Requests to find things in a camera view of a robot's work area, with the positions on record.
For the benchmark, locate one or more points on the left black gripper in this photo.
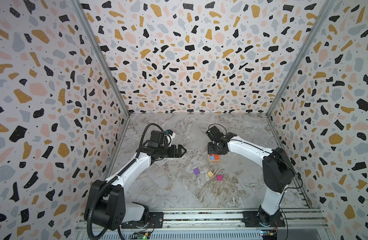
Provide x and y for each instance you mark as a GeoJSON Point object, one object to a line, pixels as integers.
{"type": "Point", "coordinates": [178, 154]}

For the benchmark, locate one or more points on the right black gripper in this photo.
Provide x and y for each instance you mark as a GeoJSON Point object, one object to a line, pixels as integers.
{"type": "Point", "coordinates": [215, 144]}

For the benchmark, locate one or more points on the natural wood block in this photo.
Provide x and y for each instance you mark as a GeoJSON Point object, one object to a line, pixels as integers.
{"type": "Point", "coordinates": [214, 160]}

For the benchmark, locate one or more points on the ridged natural wood cube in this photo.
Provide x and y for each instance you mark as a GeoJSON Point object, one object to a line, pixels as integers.
{"type": "Point", "coordinates": [210, 175]}

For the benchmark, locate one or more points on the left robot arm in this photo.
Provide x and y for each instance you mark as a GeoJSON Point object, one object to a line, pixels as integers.
{"type": "Point", "coordinates": [107, 206]}

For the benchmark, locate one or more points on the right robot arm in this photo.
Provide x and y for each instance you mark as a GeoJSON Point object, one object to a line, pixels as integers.
{"type": "Point", "coordinates": [277, 170]}

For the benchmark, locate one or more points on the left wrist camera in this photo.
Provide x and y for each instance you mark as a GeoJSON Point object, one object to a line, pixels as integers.
{"type": "Point", "coordinates": [170, 135]}

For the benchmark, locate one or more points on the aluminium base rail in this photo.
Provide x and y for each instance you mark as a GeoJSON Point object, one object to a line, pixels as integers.
{"type": "Point", "coordinates": [225, 224]}

